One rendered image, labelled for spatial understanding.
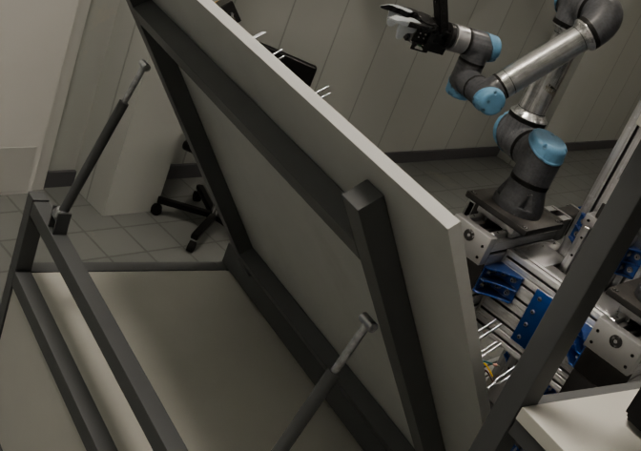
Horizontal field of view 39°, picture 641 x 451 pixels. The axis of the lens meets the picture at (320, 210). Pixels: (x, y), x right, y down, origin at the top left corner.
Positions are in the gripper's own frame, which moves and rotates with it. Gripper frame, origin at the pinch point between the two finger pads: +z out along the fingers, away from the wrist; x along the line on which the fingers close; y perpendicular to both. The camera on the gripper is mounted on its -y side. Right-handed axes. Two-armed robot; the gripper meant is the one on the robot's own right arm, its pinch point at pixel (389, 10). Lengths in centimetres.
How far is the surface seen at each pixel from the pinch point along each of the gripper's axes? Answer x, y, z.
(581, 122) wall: 370, 183, -415
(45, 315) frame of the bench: -51, 72, 73
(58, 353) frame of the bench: -64, 70, 71
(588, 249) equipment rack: -135, -28, 35
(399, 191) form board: -124, -24, 55
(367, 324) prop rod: -119, 1, 45
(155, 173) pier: 139, 157, 0
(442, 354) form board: -125, 0, 36
